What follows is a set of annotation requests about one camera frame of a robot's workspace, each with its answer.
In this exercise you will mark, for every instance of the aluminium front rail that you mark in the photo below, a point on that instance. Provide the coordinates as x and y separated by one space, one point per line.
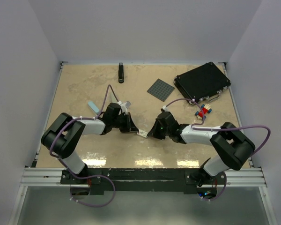
50 177

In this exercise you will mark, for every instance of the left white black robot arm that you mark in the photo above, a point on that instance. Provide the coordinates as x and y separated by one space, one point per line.
62 137

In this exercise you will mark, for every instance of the grey lego baseplate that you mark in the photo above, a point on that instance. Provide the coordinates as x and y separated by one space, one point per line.
160 90

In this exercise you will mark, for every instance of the red blue lego car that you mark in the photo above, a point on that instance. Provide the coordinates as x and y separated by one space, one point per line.
205 109

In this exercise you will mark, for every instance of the light blue stapler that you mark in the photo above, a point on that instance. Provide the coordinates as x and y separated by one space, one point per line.
93 107

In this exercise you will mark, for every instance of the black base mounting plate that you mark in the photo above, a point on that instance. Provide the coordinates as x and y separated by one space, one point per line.
187 181

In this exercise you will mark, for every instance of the black carrying case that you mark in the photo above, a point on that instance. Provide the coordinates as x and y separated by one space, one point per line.
205 82

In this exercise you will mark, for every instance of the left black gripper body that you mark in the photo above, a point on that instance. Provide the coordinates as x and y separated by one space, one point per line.
122 122

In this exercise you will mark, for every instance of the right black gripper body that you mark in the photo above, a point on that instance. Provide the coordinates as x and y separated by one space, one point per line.
163 132

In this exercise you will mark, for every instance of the beige green stapler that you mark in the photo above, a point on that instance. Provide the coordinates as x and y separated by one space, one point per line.
113 98

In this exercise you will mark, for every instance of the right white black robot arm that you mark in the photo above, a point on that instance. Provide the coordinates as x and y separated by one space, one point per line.
232 146

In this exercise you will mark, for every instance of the black stapler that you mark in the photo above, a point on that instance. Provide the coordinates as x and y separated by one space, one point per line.
121 72

